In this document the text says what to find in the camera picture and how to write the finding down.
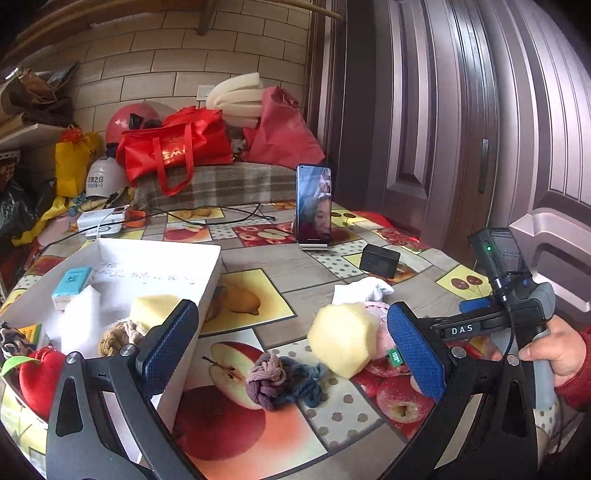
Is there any white helmet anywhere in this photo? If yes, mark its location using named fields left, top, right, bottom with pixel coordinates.
left=85, top=154, right=128, bottom=199

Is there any black door handle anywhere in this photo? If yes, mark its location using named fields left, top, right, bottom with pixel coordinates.
left=478, top=137, right=491, bottom=194

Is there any black cable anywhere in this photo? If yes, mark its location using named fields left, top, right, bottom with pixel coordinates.
left=148, top=200, right=278, bottom=225

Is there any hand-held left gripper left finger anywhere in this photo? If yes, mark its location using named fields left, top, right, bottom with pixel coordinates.
left=45, top=299, right=206, bottom=480

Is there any cream foam padding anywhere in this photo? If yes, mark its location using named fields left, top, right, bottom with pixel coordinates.
left=205, top=76, right=265, bottom=130

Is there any leopard print scrunchie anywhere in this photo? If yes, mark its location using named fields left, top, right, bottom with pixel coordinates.
left=0, top=320, right=28, bottom=361

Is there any yellow plastic bag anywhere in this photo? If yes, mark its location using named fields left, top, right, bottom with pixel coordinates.
left=11, top=196, right=70, bottom=248

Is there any small yellow sponge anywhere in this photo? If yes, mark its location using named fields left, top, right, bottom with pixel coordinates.
left=129, top=295, right=186, bottom=334

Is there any black smartphone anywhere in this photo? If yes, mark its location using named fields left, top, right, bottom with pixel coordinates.
left=295, top=165, right=334, bottom=245

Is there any red apple plush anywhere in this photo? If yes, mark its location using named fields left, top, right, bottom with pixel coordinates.
left=0, top=348, right=68, bottom=422

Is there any pink plush toy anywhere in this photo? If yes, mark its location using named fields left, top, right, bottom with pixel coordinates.
left=362, top=299, right=417, bottom=371

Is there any small yellow green box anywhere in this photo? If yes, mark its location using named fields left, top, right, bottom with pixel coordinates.
left=18, top=323, right=45, bottom=350

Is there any brown panelled door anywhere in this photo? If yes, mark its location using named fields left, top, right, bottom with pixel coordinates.
left=508, top=203, right=591, bottom=334
left=318, top=0, right=591, bottom=259

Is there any white foam block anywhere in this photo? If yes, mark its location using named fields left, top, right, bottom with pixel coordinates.
left=60, top=284, right=136, bottom=357

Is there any red helmet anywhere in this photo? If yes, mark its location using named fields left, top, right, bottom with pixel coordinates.
left=106, top=102, right=179, bottom=144

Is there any white sock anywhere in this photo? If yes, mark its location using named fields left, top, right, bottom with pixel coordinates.
left=332, top=276, right=396, bottom=308

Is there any white cardboard box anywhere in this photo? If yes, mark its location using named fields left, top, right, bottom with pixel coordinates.
left=0, top=237, right=223, bottom=468

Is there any teal tissue pack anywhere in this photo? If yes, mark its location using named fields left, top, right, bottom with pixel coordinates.
left=51, top=267, right=93, bottom=310

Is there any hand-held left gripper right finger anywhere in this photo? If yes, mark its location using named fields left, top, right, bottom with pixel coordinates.
left=387, top=302, right=539, bottom=480

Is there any large yellow sponge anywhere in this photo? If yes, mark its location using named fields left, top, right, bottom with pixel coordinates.
left=307, top=302, right=382, bottom=380

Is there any brown paper bag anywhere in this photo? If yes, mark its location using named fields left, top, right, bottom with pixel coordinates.
left=0, top=65, right=80, bottom=128

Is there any wall shelf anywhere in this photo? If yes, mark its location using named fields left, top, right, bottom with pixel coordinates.
left=0, top=111, right=71, bottom=154

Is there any black plastic bag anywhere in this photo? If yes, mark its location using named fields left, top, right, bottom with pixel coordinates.
left=0, top=178, right=57, bottom=241

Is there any plaid blanket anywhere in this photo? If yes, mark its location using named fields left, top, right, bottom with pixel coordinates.
left=131, top=161, right=299, bottom=216

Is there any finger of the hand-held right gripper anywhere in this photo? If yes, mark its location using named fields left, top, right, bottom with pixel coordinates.
left=458, top=298, right=504, bottom=316

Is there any person's right hand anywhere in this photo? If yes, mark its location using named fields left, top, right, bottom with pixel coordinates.
left=517, top=316, right=588, bottom=388

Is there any wooden stick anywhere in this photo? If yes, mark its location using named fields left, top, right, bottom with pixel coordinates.
left=286, top=0, right=345, bottom=22

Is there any plain red fabric bag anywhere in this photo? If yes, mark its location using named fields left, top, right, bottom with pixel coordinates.
left=242, top=85, right=327, bottom=165

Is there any red tote bag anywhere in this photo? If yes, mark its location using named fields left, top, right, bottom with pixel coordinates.
left=115, top=106, right=234, bottom=197

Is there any purple blue rope knot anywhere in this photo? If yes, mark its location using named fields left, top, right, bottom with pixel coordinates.
left=246, top=353, right=330, bottom=413

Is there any white power bank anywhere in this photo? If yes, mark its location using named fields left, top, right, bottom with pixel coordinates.
left=76, top=208, right=133, bottom=232

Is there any white phone stand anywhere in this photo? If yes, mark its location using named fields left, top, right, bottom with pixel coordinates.
left=291, top=222, right=345, bottom=253

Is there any beige rope knot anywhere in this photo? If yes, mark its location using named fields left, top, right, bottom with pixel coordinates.
left=98, top=320, right=153, bottom=357

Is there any black cube box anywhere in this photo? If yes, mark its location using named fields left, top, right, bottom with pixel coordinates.
left=359, top=244, right=402, bottom=280

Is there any person's floral garment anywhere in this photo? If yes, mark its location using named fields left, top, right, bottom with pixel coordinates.
left=536, top=397, right=583, bottom=464

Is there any yellow shopping bag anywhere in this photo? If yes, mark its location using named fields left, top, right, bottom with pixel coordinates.
left=54, top=124, right=105, bottom=199

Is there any fruit print tablecloth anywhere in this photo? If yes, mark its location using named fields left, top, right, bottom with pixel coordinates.
left=0, top=200, right=570, bottom=480

